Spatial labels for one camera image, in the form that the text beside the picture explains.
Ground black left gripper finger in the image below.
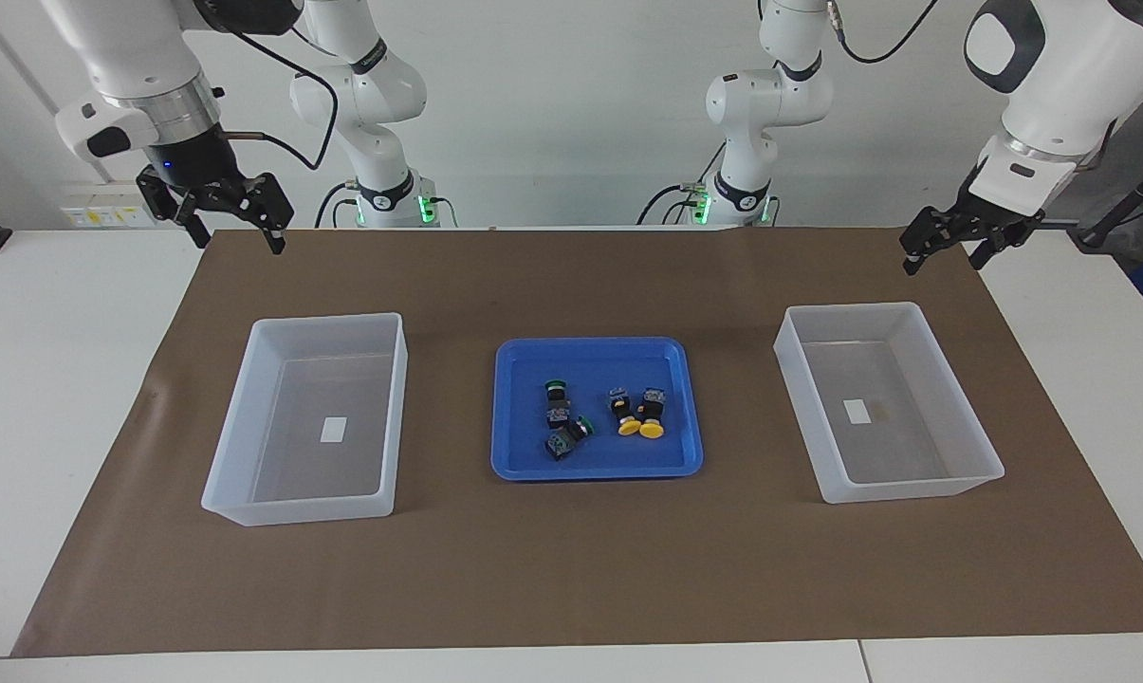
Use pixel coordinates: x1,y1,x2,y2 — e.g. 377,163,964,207
969,226,1027,270
901,207,963,276

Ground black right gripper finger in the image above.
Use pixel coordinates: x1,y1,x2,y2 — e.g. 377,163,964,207
220,174,295,255
138,169,212,249

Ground yellow push button switch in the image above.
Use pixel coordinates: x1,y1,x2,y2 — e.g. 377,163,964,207
607,386,643,437
637,387,669,440

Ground black tripod leg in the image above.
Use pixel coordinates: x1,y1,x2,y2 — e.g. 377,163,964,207
1078,152,1143,249

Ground translucent white plastic box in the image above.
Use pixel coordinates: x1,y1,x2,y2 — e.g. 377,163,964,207
773,302,1005,505
201,313,409,527

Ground blue plastic tray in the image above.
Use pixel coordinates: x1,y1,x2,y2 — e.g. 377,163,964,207
490,337,705,482

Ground brown paper table mat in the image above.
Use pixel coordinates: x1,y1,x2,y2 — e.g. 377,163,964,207
11,226,1143,658

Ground grey wall socket strip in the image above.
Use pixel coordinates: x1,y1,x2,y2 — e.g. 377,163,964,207
62,180,169,229

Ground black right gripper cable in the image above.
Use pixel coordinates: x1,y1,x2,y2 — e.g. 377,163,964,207
201,19,340,172

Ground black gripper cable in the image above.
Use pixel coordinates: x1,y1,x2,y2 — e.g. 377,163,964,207
201,19,340,172
827,0,942,65

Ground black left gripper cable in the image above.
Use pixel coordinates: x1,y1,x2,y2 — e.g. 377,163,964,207
827,0,942,65

